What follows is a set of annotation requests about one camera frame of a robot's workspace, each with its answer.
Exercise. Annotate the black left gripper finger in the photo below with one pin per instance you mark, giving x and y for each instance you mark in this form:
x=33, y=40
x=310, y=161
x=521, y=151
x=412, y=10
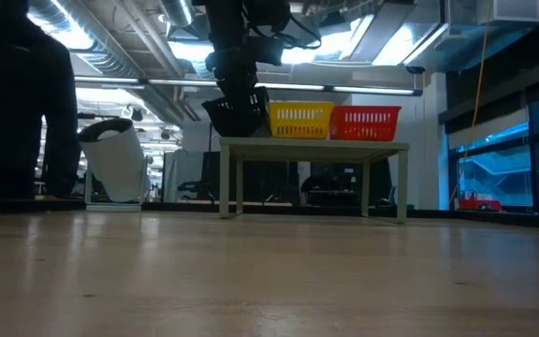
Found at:
x=233, y=114
x=249, y=112

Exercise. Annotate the black plastic basket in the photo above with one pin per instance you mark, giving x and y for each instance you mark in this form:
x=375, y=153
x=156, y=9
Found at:
x=218, y=117

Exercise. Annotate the yellow plastic basket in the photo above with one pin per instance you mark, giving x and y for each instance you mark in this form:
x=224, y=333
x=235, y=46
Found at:
x=300, y=120

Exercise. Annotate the red plastic basket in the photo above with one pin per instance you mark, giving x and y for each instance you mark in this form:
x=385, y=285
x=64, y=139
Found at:
x=365, y=123

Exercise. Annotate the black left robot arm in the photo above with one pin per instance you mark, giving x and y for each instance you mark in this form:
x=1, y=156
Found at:
x=225, y=23

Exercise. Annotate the grey cloth cover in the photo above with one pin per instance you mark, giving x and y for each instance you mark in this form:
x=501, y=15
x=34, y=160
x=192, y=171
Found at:
x=183, y=171

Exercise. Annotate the long ceiling light bar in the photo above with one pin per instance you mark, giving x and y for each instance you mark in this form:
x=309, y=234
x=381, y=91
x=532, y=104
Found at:
x=344, y=88

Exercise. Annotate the person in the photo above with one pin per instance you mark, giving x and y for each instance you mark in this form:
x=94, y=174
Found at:
x=17, y=117

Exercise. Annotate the red cart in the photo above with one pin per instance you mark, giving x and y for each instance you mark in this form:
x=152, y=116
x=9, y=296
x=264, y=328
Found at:
x=480, y=204

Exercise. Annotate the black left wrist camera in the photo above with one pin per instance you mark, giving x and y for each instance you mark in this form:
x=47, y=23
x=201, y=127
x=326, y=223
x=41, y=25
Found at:
x=267, y=50

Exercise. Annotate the black dome camera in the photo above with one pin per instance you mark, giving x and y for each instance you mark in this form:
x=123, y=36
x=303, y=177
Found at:
x=415, y=69

